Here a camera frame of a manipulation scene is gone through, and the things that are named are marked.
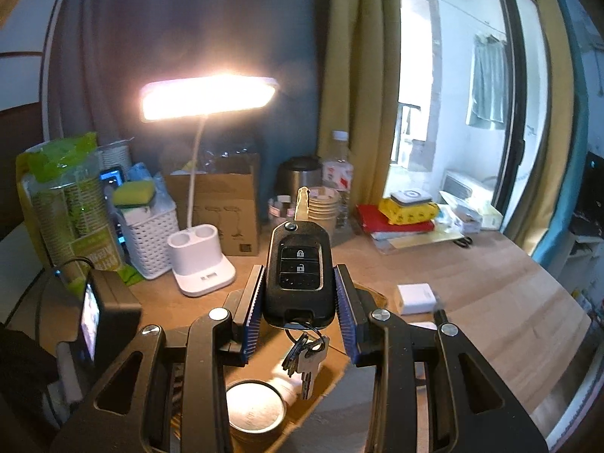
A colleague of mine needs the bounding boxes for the black car key fob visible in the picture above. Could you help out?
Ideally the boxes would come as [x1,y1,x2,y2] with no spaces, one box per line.
[262,187,336,329]

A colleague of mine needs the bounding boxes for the silver keys bunch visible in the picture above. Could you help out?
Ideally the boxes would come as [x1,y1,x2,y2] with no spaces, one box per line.
[282,324,330,400]

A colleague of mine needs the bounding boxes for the white medicine bottle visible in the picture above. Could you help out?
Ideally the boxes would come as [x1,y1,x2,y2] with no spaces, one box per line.
[268,373,302,406]

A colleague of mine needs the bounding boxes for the orange tin can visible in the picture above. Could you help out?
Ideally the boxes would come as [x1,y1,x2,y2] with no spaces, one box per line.
[226,379,287,438]

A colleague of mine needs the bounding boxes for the cardboard box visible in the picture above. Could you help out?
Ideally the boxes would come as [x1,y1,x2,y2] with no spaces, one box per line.
[221,286,388,444]

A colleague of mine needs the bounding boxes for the white desk lamp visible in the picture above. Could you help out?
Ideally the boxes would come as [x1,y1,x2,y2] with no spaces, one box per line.
[138,74,281,298]

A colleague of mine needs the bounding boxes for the white power adapter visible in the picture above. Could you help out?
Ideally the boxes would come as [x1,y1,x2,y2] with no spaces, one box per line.
[395,283,437,315]

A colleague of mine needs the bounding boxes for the red book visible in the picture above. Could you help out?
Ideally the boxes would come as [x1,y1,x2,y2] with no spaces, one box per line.
[356,205,434,234]

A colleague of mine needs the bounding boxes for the yellow box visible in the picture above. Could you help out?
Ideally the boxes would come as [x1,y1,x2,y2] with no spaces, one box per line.
[378,199,440,225]

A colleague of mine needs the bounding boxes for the patterned glass jar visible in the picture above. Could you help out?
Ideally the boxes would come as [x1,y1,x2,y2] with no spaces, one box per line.
[267,194,296,228]

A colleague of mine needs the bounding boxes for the brown lamp packaging box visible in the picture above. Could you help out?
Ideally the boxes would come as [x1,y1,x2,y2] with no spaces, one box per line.
[191,153,260,257]

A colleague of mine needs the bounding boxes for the stack of paper cups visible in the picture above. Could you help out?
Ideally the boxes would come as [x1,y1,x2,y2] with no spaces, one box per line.
[308,186,340,236]

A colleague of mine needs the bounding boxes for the white round device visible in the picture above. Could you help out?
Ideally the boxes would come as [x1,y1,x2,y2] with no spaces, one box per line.
[390,189,432,206]

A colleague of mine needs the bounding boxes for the white plastic basket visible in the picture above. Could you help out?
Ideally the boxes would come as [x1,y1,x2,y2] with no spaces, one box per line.
[118,200,179,280]

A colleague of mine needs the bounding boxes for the black scissors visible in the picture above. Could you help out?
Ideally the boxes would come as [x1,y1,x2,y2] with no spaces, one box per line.
[453,236,473,248]

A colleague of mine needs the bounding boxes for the clear water bottle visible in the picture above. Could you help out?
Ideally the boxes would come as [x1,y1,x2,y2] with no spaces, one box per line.
[322,130,353,229]

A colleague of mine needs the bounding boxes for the stainless steel thermos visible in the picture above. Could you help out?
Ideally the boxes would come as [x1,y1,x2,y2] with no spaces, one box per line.
[274,156,322,197]

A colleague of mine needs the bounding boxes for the white tissue box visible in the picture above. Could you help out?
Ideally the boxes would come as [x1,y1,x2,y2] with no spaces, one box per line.
[439,191,503,235]

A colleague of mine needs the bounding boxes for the yellow green sponge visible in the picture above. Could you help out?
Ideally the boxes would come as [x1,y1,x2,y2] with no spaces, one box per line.
[112,180,156,208]

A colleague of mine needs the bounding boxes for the smartphone with lit screen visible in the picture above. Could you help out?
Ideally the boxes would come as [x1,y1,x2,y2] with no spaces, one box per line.
[98,165,128,256]

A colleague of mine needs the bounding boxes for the teal curtain right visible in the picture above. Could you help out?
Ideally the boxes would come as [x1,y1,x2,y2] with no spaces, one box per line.
[532,0,589,268]

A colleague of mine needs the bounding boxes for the teal curtain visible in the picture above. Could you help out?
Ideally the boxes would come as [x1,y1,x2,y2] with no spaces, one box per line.
[43,0,330,206]
[532,0,589,268]

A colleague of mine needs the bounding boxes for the yellow curtain right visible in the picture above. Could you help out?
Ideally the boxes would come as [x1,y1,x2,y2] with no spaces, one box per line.
[509,0,552,257]

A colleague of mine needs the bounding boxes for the yellow curtain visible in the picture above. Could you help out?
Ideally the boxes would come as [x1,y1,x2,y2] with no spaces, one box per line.
[317,0,401,206]
[509,0,552,257]

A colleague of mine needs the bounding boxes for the yellow curtain left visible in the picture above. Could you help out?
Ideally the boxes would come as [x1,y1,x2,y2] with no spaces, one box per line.
[317,0,401,206]

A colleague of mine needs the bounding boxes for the white tv stand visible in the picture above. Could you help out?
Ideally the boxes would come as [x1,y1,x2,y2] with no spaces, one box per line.
[558,231,603,306]

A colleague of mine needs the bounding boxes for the hanging grey clothes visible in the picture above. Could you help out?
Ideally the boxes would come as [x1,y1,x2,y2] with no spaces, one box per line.
[466,34,509,130]

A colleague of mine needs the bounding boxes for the black monitor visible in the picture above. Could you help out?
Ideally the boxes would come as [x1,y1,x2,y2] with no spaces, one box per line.
[571,153,603,237]

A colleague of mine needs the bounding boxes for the teal curtain left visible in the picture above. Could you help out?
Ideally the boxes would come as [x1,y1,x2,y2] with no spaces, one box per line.
[43,0,330,206]

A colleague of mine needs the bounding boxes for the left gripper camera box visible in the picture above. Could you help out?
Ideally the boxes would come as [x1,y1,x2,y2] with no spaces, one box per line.
[78,269,142,370]

